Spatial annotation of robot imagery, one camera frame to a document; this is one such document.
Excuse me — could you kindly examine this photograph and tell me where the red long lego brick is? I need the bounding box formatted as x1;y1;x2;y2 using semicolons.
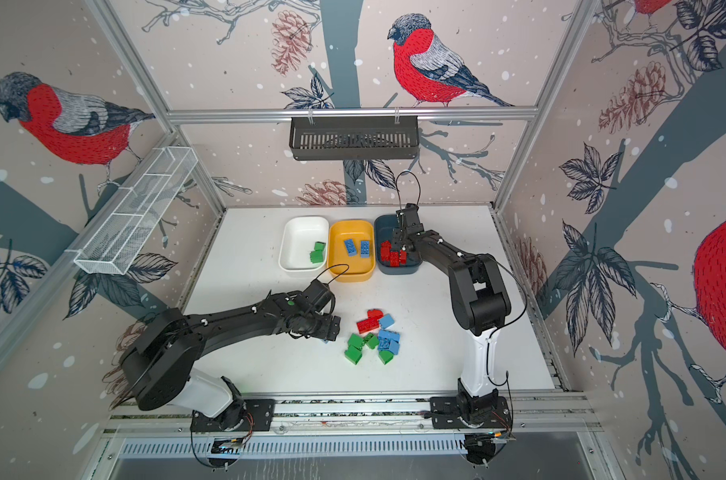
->
389;250;408;268

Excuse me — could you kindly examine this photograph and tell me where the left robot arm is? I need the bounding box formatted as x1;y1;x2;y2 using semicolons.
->
118;279;341;431

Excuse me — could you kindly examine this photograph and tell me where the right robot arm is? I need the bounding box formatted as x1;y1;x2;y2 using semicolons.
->
392;203;512;425

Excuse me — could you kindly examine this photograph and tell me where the dark teal plastic bin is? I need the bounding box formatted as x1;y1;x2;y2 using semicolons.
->
374;214;422;275

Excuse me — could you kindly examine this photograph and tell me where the green lego brick front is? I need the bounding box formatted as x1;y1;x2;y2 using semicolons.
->
344;346;363;365

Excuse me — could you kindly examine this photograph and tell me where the yellow plastic bin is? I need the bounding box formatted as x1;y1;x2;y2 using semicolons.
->
327;220;375;282

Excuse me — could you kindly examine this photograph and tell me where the red lego brick low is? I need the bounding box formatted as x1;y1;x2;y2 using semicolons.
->
356;309;384;335

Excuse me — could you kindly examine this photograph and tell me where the light blue small lego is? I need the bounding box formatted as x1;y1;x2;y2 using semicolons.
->
378;314;395;329

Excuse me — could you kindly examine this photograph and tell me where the white plastic bin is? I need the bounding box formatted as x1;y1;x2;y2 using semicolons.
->
278;216;330;277

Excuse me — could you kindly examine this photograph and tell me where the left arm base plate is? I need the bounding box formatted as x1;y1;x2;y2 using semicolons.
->
190;398;276;433

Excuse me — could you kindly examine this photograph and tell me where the black wire shelf basket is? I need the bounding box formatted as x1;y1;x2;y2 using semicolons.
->
289;116;420;161

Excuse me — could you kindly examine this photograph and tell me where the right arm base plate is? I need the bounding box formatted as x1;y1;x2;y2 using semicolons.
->
424;396;512;430

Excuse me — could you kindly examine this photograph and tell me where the white wire mesh basket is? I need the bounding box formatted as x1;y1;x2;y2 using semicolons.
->
74;146;198;275

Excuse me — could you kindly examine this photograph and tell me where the aluminium front rail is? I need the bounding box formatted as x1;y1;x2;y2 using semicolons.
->
99;390;603;436

